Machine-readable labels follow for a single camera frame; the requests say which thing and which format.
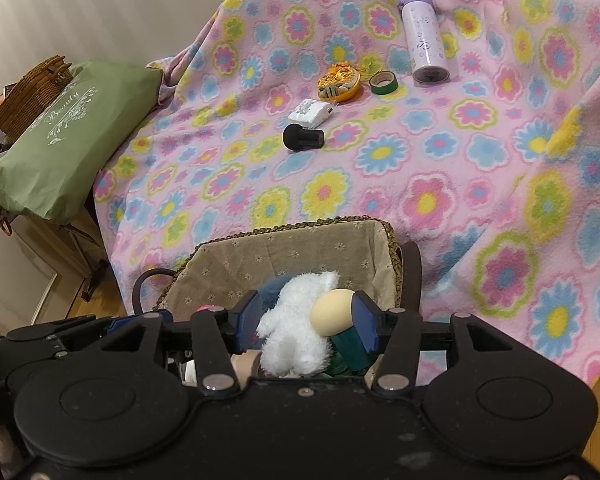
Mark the beige tape roll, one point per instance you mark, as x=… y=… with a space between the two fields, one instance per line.
x=242 y=364

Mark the brown wicker basket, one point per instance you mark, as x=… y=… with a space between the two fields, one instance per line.
x=25 y=100

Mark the black folding stand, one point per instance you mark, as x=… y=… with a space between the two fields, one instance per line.
x=100 y=265

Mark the floral fleece blanket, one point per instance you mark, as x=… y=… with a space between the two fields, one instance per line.
x=480 y=160

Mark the orange satin pouch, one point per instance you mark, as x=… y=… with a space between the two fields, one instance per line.
x=337 y=85

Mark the purple and white water bottle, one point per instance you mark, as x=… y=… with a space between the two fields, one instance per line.
x=422 y=35

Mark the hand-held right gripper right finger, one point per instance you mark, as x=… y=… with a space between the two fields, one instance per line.
x=366 y=322

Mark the white cabinet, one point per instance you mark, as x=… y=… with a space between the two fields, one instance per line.
x=35 y=270

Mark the white tissue packet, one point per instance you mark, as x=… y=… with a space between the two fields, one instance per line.
x=310 y=112

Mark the black makeup sponge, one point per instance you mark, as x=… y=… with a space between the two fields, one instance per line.
x=300 y=136

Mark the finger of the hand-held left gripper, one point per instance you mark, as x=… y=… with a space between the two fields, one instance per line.
x=117 y=325

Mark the blue fluffy scrunchie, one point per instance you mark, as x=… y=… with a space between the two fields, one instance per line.
x=272 y=292

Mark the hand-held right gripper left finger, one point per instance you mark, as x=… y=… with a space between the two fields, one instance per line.
x=249 y=322

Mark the green tape roll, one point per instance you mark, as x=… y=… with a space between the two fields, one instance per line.
x=382 y=89

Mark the woven basket with fabric lining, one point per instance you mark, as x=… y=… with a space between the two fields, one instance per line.
x=290 y=255

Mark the white plush bear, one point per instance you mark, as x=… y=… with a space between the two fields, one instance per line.
x=295 y=325

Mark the green pillow with white print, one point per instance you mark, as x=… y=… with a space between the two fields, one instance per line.
x=65 y=145

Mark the pink and white knit cloth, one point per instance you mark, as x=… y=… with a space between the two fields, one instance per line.
x=205 y=308

